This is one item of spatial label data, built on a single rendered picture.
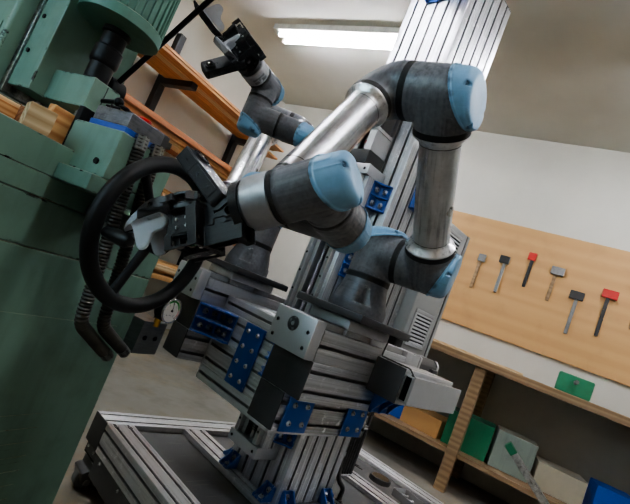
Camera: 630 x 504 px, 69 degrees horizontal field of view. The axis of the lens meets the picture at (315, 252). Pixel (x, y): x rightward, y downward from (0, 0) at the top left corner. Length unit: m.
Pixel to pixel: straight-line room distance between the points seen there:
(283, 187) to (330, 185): 0.06
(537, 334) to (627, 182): 1.31
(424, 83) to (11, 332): 0.88
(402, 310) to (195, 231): 1.05
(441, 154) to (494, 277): 2.96
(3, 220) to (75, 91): 0.35
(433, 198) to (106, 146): 0.64
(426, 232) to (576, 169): 3.17
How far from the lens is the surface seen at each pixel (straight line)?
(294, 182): 0.57
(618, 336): 3.82
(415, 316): 1.57
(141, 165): 0.80
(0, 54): 1.27
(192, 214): 0.64
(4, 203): 0.91
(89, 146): 0.93
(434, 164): 0.97
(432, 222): 1.04
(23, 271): 0.97
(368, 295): 1.13
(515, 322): 3.81
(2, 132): 0.89
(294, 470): 1.49
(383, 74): 0.96
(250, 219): 0.60
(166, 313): 1.14
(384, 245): 1.15
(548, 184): 4.11
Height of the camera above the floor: 0.81
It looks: 6 degrees up
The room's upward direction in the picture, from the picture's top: 22 degrees clockwise
